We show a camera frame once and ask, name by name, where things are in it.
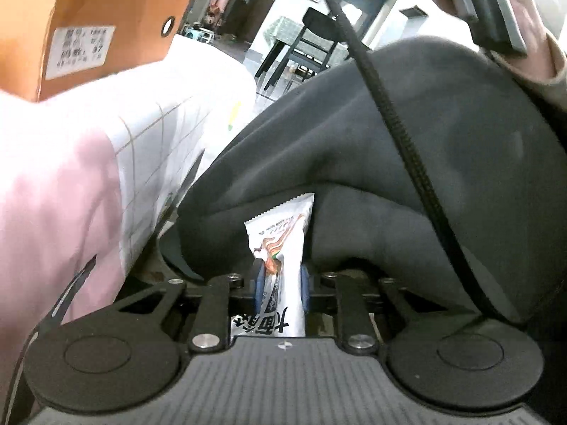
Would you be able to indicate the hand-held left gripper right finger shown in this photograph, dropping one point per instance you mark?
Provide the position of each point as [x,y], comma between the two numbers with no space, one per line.
[305,290]

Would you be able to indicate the person's right forearm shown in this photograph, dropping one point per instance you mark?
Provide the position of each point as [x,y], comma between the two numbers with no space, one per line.
[549,66]

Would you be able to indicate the green checked dining table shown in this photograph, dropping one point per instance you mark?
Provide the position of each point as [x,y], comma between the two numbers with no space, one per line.
[283,29]

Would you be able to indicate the dark wooden door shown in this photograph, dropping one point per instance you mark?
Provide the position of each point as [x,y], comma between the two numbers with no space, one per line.
[248,4]

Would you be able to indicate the orange cardboard box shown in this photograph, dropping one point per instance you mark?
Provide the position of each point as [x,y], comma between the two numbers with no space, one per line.
[110,0]

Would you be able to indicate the person's dark grey pants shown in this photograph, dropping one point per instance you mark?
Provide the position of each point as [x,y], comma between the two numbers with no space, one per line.
[398,141]

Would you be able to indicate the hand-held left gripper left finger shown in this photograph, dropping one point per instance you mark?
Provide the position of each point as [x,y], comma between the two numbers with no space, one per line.
[260,290]

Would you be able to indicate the grey black hand-held device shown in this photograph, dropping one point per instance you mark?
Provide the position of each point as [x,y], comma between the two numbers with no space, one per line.
[487,13]

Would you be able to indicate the black dining chair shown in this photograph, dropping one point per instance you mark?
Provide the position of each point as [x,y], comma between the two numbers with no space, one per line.
[315,24]

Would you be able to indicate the white checked tablecloth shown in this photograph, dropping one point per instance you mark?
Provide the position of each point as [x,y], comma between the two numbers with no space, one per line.
[177,97]

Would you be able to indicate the white printed snack packet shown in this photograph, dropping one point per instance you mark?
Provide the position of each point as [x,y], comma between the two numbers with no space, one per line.
[279,230]

